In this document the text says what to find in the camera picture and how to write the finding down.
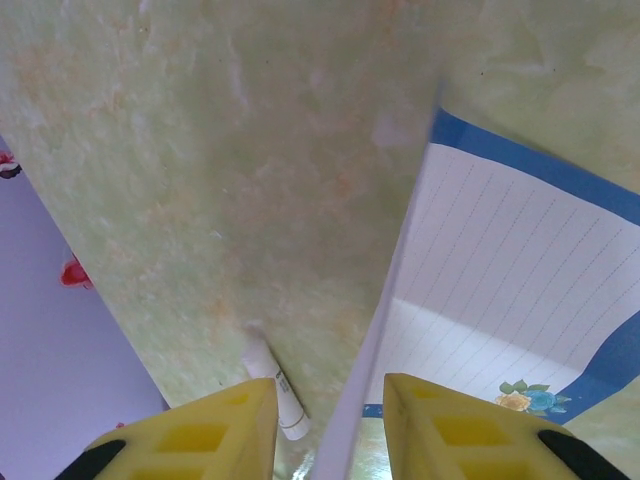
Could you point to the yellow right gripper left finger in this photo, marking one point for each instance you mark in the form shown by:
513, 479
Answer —
220, 440

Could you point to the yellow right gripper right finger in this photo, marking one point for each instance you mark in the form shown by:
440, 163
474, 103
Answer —
465, 440

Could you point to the white glue stick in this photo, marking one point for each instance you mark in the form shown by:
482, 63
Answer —
265, 367

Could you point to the lined letter paper blue border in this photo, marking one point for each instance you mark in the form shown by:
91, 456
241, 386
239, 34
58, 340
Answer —
500, 250

